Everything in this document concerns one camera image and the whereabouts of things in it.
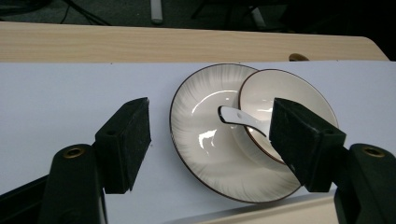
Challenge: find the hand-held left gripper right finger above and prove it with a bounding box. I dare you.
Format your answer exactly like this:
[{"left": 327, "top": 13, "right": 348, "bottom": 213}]
[{"left": 268, "top": 97, "right": 347, "bottom": 193}]

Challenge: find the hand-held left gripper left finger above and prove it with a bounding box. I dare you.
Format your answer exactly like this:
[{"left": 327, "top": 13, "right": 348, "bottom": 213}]
[{"left": 94, "top": 96, "right": 152, "bottom": 195}]

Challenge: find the white bowl with dark rim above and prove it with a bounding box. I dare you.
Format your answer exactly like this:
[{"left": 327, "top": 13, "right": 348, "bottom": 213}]
[{"left": 238, "top": 68, "right": 339, "bottom": 165}]

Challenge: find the white ceramic spoon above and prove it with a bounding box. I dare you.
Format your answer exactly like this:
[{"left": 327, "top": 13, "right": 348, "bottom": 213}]
[{"left": 217, "top": 105, "right": 272, "bottom": 138}]

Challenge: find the white plate with dark rim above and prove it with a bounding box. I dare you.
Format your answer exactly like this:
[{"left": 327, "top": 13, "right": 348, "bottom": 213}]
[{"left": 169, "top": 63, "right": 303, "bottom": 203}]

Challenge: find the pale lavender table mat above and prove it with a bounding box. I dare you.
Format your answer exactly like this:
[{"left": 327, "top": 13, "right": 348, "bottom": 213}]
[{"left": 0, "top": 60, "right": 396, "bottom": 224}]

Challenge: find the short white table foot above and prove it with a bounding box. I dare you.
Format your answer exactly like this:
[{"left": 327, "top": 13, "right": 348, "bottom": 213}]
[{"left": 250, "top": 6, "right": 267, "bottom": 30}]

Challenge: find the white table leg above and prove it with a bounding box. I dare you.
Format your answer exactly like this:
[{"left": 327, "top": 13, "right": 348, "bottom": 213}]
[{"left": 149, "top": 0, "right": 164, "bottom": 25}]

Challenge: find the thick black floor cable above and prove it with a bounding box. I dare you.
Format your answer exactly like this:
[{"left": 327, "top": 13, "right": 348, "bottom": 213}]
[{"left": 60, "top": 0, "right": 111, "bottom": 26}]

